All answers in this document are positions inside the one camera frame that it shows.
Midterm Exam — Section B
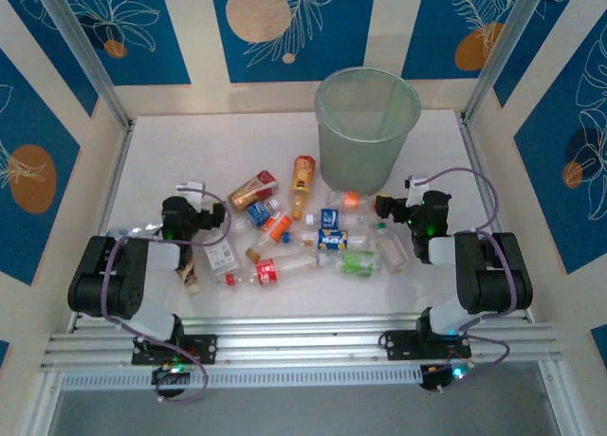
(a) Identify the red and gold drink carton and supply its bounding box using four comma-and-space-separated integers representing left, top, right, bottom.
227, 169, 280, 209

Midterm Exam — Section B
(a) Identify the small blue label bottle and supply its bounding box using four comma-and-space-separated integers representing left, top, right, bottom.
244, 197, 281, 228

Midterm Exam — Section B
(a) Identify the blue label bottle white cap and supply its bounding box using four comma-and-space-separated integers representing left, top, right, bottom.
304, 208, 369, 228

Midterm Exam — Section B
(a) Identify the yellow orange juice bottle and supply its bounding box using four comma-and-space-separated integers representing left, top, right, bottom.
289, 154, 318, 221

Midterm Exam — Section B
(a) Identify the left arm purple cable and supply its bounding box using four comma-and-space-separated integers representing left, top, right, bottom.
101, 191, 233, 404

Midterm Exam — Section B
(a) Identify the clear bluish water bottle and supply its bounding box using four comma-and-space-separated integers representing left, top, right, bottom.
106, 222, 165, 241

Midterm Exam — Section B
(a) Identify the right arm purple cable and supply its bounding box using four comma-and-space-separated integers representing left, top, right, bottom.
419, 168, 521, 375

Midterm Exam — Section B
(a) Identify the green label plastic bottle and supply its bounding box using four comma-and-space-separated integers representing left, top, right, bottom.
315, 249, 383, 279

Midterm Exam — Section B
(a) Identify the translucent green waste bin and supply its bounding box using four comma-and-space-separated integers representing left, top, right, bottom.
313, 65, 423, 195

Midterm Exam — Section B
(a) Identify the aluminium side rail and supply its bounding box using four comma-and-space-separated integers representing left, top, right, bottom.
70, 118, 137, 333
455, 113, 537, 323

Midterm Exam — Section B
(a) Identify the clear square bottle white label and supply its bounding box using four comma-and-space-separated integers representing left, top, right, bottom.
202, 231, 243, 283

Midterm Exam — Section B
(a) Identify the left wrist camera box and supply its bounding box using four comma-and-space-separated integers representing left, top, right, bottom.
175, 182, 210, 201

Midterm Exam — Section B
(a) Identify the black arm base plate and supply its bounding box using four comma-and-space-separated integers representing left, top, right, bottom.
380, 329, 474, 361
131, 334, 219, 367

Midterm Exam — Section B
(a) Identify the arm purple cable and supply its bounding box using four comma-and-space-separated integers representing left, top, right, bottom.
419, 168, 521, 375
101, 191, 233, 404

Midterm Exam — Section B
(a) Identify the clear bottle green cap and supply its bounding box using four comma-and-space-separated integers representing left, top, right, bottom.
374, 222, 409, 272

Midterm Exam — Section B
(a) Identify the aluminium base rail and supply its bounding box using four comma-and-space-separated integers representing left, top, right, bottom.
40, 314, 565, 373

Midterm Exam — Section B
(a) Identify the aluminium frame post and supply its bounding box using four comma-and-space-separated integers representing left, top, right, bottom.
30, 0, 134, 129
462, 0, 554, 124

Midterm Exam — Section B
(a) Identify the red label bottle red cap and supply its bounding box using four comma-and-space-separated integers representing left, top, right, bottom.
225, 254, 319, 288

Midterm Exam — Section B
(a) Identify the brown label bottle cream cap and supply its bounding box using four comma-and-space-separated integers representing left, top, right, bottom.
175, 245, 203, 296

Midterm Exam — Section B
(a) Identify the clear bottle orange label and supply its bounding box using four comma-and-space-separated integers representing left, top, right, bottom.
326, 189, 376, 209

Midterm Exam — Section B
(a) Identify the orange label bottle gold cap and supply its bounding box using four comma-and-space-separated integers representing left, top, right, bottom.
245, 210, 294, 262

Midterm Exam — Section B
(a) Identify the white slotted cable duct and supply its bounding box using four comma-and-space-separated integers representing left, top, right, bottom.
59, 363, 424, 392

